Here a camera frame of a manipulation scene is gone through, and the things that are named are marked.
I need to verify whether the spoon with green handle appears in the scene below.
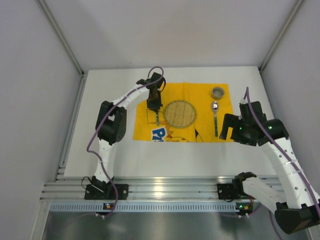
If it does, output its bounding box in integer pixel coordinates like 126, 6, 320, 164
211, 101, 219, 137

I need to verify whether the perforated grey cable duct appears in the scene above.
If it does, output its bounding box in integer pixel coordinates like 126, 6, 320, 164
50, 201, 253, 214

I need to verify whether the yellow cartoon placemat cloth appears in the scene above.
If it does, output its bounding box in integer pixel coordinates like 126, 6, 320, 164
133, 82, 233, 143

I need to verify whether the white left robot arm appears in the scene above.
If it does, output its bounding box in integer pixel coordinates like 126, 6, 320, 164
86, 71, 166, 195

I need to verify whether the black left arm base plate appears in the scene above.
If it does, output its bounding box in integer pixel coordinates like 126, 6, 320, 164
84, 182, 129, 200

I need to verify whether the fork with green handle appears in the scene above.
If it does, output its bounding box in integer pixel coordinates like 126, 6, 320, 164
155, 110, 160, 126

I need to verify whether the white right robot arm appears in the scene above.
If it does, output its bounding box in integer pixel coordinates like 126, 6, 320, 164
217, 101, 320, 234

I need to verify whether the aluminium mounting rail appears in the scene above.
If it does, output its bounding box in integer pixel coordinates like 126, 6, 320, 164
39, 159, 286, 201

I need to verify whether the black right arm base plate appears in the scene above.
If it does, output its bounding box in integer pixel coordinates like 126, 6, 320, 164
216, 183, 250, 202

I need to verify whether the round woven bamboo plate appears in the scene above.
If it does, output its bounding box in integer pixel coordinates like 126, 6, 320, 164
163, 100, 197, 129

